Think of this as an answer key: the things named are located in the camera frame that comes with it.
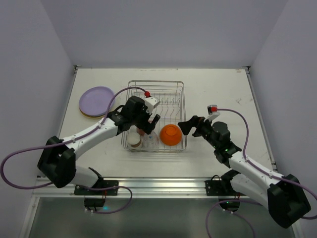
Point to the aluminium mounting rail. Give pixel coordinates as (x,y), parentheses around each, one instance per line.
(144,188)

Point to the purple plate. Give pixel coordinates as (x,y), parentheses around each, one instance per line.
(95,101)

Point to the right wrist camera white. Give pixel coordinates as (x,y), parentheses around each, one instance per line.
(212,113)

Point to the pink mug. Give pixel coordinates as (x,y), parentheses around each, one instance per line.
(141,132)

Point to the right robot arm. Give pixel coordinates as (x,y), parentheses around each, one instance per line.
(282,196)

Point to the white brown cup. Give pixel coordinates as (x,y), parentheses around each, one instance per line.
(134,140)

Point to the orange bowl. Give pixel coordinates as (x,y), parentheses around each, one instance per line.
(170,135)

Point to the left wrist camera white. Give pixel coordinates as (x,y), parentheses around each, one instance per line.
(151,103)

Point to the clear glass cup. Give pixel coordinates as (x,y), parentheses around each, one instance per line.
(150,141)

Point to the metal wire dish rack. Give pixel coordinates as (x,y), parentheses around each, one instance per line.
(171,110)

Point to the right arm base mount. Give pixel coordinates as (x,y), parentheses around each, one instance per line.
(221,186)

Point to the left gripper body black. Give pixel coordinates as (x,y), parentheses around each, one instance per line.
(146,120)

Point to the tan plastic plate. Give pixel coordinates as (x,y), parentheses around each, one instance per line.
(92,118)

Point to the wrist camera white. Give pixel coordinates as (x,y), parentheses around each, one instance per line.
(212,113)
(151,103)

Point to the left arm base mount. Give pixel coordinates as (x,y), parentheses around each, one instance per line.
(95,197)

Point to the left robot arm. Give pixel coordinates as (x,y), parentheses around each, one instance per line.
(58,159)

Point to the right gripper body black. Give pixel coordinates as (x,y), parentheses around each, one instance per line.
(198,126)

